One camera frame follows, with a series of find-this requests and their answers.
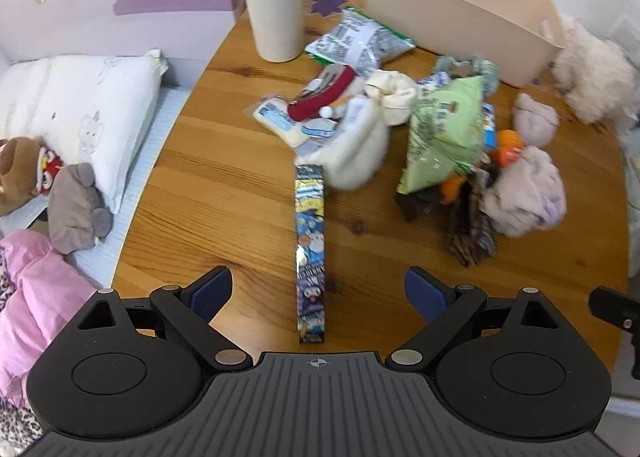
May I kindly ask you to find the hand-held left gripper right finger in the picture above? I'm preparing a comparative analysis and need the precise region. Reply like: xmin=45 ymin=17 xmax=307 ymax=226
xmin=385 ymin=266 xmax=576 ymax=372

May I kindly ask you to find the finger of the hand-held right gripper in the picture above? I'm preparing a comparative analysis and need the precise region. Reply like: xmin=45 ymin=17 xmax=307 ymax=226
xmin=588 ymin=287 xmax=640 ymax=333

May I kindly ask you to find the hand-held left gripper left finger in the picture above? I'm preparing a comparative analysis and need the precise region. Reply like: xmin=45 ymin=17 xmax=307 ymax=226
xmin=62 ymin=266 xmax=253 ymax=372

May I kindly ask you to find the dark brown packet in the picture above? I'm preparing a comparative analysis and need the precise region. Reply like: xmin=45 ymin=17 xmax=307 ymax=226
xmin=395 ymin=164 xmax=498 ymax=268

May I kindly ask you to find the long blue cartoon packet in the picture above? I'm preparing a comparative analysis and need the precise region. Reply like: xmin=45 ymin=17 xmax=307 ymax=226
xmin=292 ymin=163 xmax=330 ymax=345

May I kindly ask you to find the white fluffy sock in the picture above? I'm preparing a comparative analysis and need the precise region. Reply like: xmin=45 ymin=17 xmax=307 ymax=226
xmin=295 ymin=97 xmax=392 ymax=190

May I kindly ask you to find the light green snack packet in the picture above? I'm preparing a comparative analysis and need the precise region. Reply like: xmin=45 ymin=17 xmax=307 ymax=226
xmin=396 ymin=76 xmax=488 ymax=196

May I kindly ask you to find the orange plastic box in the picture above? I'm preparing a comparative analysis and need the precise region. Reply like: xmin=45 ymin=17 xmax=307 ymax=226
xmin=492 ymin=129 xmax=526 ymax=168

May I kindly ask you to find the small colourful blue box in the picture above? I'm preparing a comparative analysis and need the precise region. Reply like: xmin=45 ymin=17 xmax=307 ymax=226
xmin=481 ymin=104 xmax=498 ymax=150

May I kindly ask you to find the white blue tissue packet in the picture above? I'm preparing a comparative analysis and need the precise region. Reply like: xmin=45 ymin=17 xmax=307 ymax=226
xmin=245 ymin=96 xmax=341 ymax=150

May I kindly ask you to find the cream sock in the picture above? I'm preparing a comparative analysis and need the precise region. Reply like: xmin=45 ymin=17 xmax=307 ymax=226
xmin=364 ymin=69 xmax=418 ymax=126

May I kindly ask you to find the teal checked scrunchie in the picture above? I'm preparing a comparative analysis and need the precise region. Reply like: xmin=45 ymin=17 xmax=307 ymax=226
xmin=432 ymin=54 xmax=501 ymax=98

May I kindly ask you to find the silver green snack packet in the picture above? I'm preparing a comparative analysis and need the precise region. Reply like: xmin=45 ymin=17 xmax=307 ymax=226
xmin=304 ymin=7 xmax=417 ymax=75

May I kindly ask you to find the beige storage bin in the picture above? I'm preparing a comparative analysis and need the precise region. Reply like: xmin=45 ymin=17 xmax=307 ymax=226
xmin=364 ymin=0 xmax=566 ymax=88

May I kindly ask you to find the wooden desktop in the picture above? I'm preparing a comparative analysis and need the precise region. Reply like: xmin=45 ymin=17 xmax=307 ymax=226
xmin=112 ymin=0 xmax=631 ymax=353

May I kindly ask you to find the small orange toy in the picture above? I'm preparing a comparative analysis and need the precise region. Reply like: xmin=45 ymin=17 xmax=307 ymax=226
xmin=440 ymin=176 xmax=468 ymax=202

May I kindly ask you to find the light blue mattress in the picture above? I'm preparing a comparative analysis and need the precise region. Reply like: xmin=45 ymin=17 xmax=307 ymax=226
xmin=0 ymin=87 xmax=193 ymax=288

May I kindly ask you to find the grey plush toy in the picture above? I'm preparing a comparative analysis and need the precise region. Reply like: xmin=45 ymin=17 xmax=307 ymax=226
xmin=47 ymin=163 xmax=115 ymax=254

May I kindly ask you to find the pink cloth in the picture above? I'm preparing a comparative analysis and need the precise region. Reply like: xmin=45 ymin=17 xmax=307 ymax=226
xmin=0 ymin=229 xmax=101 ymax=408

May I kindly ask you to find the small lavender fluffy cloth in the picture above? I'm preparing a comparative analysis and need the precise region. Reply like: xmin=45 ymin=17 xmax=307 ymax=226
xmin=512 ymin=93 xmax=560 ymax=148

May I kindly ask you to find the white pillow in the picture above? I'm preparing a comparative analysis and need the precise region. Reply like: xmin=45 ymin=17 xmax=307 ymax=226
xmin=0 ymin=49 xmax=170 ymax=215

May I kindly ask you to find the brown teddy bear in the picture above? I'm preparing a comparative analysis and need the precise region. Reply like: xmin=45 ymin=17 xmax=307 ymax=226
xmin=0 ymin=136 xmax=66 ymax=218

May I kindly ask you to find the white fluffy plush toy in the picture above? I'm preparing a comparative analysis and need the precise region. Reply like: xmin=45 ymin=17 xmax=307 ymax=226
xmin=552 ymin=14 xmax=640 ymax=125

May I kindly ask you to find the white insulated bottle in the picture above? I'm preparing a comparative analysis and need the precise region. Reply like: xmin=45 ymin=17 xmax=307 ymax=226
xmin=236 ymin=0 xmax=306 ymax=64

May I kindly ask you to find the purple star sticker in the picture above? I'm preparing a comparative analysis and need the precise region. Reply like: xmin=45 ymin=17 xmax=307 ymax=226
xmin=307 ymin=0 xmax=346 ymax=18

